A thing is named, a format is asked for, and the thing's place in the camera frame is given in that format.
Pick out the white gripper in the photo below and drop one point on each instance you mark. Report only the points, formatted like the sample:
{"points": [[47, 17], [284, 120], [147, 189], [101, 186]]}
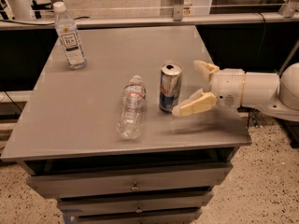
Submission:
{"points": [[227, 86]]}

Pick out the silver blue redbull can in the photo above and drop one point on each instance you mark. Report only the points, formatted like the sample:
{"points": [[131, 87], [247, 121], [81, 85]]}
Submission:
{"points": [[170, 84]]}

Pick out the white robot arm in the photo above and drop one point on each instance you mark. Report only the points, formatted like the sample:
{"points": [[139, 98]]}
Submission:
{"points": [[274, 95]]}

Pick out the clear plastic water bottle lying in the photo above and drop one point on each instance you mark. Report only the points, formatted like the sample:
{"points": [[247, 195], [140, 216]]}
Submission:
{"points": [[133, 103]]}

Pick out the upright labelled tea bottle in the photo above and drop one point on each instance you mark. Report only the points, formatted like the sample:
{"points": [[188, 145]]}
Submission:
{"points": [[68, 33]]}

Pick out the top grey drawer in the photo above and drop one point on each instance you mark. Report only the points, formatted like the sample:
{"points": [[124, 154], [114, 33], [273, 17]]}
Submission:
{"points": [[128, 181]]}

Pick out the grey drawer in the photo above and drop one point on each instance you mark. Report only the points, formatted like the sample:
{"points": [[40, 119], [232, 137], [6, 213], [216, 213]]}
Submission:
{"points": [[128, 181], [153, 217], [136, 203]]}

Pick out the middle grey drawer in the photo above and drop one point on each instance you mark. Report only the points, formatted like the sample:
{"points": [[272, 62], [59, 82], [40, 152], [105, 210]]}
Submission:
{"points": [[136, 203]]}

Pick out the bottom grey drawer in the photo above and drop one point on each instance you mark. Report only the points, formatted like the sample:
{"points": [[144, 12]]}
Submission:
{"points": [[153, 217]]}

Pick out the grey metal rail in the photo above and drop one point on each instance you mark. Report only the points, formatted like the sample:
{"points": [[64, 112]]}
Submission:
{"points": [[93, 23]]}

